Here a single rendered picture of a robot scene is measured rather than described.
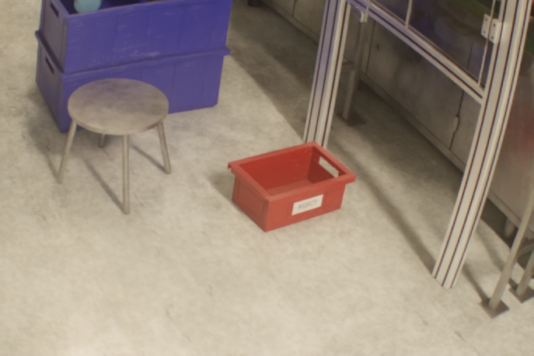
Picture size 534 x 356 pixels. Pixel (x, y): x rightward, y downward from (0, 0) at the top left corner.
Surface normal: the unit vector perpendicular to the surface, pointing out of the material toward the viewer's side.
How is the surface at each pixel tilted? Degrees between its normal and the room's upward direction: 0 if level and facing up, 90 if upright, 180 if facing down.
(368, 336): 0
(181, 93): 90
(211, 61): 90
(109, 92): 0
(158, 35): 90
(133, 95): 0
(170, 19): 90
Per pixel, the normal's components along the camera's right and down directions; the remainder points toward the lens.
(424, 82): -0.88, 0.15
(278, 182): 0.55, 0.50
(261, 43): 0.13, -0.84
